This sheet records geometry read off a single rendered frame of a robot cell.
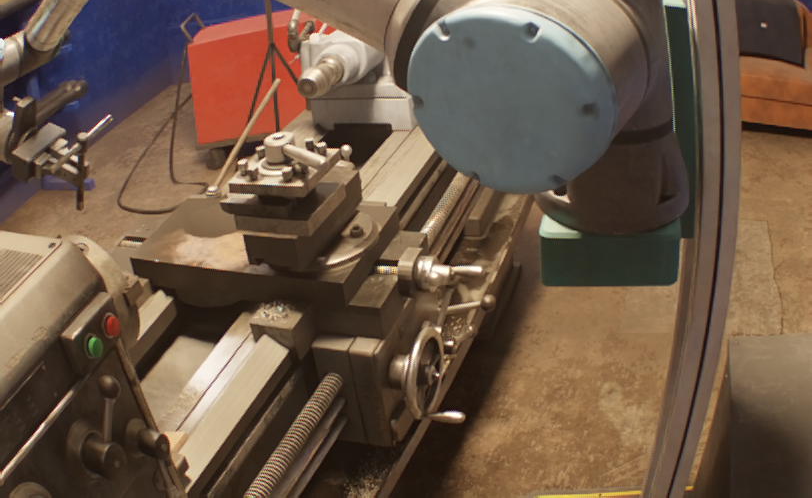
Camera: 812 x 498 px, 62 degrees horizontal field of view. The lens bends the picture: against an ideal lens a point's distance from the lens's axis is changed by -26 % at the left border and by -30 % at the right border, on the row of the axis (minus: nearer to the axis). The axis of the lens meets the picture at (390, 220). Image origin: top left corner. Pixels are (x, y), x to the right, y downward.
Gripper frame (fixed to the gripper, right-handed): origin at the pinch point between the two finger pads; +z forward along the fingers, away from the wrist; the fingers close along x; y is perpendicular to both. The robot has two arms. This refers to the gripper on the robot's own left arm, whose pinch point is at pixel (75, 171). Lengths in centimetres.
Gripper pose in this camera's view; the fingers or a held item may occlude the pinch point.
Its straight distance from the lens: 137.3
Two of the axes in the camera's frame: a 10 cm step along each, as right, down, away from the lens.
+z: 9.2, 3.6, -1.2
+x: -2.9, 4.6, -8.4
